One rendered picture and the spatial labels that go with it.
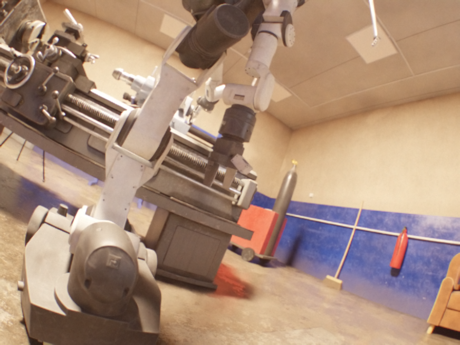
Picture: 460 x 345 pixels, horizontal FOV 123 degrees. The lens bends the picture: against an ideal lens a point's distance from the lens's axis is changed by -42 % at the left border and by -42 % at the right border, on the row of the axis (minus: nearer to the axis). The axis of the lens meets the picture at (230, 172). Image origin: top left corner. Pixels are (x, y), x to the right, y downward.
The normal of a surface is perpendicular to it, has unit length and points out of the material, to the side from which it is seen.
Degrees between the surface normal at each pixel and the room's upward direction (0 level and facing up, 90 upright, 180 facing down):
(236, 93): 103
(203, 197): 90
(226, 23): 93
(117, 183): 77
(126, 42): 90
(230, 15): 93
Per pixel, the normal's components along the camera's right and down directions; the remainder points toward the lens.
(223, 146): -0.42, -0.12
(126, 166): 0.62, -0.16
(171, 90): 0.48, 0.22
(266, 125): 0.43, -0.02
